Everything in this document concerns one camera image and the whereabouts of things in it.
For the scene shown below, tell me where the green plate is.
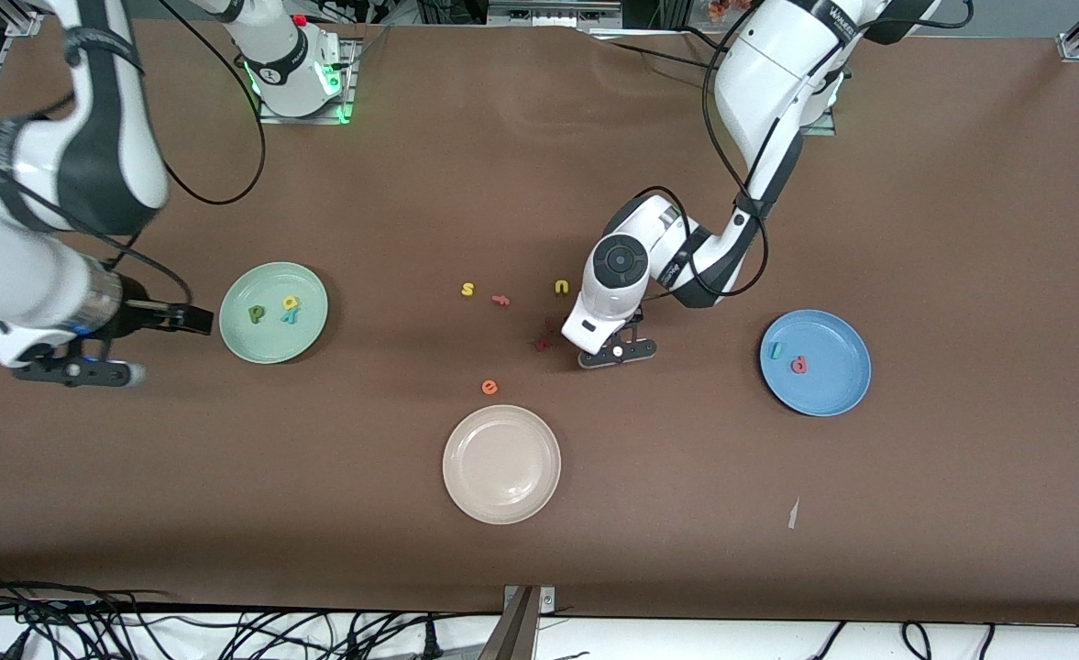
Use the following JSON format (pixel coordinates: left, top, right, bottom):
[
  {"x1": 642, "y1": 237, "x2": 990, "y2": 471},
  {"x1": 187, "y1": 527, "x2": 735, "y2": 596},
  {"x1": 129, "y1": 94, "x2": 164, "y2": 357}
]
[{"x1": 218, "y1": 261, "x2": 330, "y2": 366}]

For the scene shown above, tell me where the beige plate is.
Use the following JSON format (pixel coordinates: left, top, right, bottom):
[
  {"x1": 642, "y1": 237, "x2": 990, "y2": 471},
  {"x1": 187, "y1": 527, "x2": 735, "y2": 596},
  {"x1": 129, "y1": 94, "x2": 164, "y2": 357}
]
[{"x1": 442, "y1": 404, "x2": 562, "y2": 525}]

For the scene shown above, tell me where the brown table cover sheet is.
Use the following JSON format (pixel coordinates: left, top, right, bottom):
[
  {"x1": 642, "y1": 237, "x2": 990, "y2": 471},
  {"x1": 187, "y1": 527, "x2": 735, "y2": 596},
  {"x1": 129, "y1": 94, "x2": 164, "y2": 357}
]
[{"x1": 0, "y1": 18, "x2": 1079, "y2": 626}]

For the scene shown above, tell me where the blue plate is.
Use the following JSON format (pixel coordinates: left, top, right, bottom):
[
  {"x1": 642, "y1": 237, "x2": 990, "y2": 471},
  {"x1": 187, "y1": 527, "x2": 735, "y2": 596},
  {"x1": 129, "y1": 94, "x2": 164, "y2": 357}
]
[{"x1": 759, "y1": 309, "x2": 873, "y2": 418}]

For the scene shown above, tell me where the grey metal box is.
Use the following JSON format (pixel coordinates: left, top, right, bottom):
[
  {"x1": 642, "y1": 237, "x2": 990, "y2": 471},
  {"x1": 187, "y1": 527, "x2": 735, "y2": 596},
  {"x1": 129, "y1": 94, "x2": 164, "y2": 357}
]
[{"x1": 487, "y1": 0, "x2": 623, "y2": 28}]

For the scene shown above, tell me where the grey metal beam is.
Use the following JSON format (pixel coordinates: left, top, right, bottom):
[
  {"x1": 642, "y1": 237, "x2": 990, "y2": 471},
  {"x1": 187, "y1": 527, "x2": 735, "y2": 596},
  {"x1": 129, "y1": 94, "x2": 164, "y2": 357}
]
[{"x1": 477, "y1": 587, "x2": 541, "y2": 660}]

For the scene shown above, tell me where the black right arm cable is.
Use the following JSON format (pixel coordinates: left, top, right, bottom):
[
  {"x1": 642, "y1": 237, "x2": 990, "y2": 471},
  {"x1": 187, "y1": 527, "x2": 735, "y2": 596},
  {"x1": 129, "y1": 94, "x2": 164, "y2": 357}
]
[{"x1": 0, "y1": 0, "x2": 267, "y2": 308}]

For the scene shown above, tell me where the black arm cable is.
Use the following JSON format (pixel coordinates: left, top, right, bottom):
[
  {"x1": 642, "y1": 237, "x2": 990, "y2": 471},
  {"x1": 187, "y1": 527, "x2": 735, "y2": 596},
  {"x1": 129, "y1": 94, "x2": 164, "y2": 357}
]
[
  {"x1": 631, "y1": 0, "x2": 975, "y2": 308},
  {"x1": 0, "y1": 0, "x2": 267, "y2": 308}
]

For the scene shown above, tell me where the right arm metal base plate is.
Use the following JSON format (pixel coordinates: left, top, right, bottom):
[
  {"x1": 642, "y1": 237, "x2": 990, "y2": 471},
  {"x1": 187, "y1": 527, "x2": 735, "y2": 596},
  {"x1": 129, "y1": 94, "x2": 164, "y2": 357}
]
[{"x1": 257, "y1": 37, "x2": 358, "y2": 127}]

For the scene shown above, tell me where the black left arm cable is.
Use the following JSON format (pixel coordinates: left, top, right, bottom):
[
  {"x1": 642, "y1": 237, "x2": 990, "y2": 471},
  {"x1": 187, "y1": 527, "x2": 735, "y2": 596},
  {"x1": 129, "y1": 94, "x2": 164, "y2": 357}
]
[{"x1": 631, "y1": 0, "x2": 975, "y2": 308}]

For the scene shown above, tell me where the black base cable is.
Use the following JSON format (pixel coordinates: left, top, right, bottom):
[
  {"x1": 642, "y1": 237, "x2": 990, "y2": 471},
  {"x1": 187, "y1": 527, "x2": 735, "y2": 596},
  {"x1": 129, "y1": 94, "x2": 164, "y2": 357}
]
[{"x1": 594, "y1": 40, "x2": 732, "y2": 80}]

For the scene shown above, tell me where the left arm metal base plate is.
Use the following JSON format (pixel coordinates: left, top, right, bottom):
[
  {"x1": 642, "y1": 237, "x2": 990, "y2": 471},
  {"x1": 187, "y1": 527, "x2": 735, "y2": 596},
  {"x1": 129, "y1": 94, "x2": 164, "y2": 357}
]
[{"x1": 803, "y1": 82, "x2": 839, "y2": 138}]

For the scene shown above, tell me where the thin black floor cable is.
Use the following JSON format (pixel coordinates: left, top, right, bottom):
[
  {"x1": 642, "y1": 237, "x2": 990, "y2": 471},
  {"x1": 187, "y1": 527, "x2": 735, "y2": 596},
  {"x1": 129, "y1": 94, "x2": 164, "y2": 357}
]
[{"x1": 0, "y1": 581, "x2": 173, "y2": 610}]

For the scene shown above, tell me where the silver metal bracket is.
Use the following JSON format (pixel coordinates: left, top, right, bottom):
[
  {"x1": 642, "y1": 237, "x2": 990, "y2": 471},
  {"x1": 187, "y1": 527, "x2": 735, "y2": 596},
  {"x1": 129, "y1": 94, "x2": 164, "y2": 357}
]
[{"x1": 503, "y1": 585, "x2": 557, "y2": 615}]

